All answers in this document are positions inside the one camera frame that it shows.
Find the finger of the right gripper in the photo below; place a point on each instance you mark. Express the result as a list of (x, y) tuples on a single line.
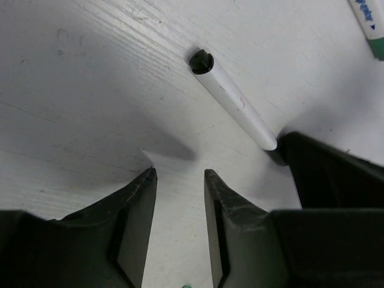
[(326, 177)]

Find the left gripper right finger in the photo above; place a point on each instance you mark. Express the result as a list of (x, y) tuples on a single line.
[(251, 247)]

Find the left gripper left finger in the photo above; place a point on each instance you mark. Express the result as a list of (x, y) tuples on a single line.
[(102, 245)]

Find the green capped marker pen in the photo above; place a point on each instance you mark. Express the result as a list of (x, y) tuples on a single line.
[(369, 14)]

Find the black capped marker pen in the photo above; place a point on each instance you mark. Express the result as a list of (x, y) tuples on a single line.
[(212, 76)]

